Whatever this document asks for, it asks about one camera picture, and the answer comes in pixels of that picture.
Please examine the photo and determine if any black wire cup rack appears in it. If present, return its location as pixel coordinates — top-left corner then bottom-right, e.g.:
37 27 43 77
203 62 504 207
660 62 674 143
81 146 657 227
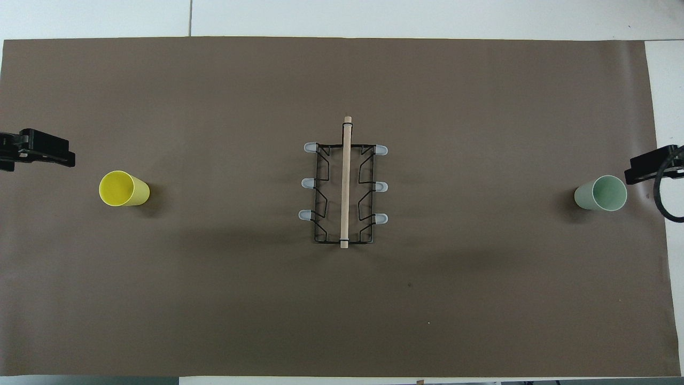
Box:
298 116 389 250

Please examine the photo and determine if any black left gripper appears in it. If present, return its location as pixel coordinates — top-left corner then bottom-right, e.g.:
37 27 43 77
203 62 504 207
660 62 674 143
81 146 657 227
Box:
0 128 76 172

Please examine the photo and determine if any pale green plastic cup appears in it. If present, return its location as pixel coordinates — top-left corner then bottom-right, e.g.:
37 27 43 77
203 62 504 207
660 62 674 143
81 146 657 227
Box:
574 175 628 211

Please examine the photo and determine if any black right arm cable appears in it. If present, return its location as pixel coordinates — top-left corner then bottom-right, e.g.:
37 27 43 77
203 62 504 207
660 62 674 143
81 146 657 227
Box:
652 144 684 223

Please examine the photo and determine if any brown paper table mat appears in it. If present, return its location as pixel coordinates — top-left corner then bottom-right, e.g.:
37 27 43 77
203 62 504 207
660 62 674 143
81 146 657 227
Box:
0 36 682 378

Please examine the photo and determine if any yellow plastic cup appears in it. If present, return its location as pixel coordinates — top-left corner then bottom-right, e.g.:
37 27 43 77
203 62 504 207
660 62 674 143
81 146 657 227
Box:
99 170 151 207

